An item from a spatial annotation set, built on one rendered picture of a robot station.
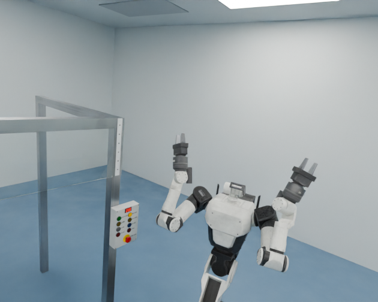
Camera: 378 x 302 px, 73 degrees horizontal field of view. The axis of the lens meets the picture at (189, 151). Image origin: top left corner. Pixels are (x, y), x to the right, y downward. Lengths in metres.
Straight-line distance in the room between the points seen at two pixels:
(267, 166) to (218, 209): 2.48
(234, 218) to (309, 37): 2.84
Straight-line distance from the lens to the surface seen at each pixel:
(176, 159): 1.48
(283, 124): 3.80
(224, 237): 1.59
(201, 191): 1.62
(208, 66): 4.32
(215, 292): 1.77
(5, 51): 4.90
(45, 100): 2.32
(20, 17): 5.03
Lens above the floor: 1.91
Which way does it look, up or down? 14 degrees down
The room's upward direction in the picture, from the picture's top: 7 degrees clockwise
